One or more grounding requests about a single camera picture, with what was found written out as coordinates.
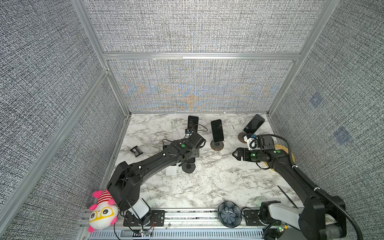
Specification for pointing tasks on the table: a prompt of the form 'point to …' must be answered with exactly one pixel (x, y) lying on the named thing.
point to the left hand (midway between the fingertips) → (191, 150)
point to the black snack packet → (136, 151)
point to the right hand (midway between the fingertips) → (239, 153)
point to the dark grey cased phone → (217, 129)
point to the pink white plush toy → (104, 213)
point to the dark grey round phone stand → (188, 167)
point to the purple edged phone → (193, 123)
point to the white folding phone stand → (171, 170)
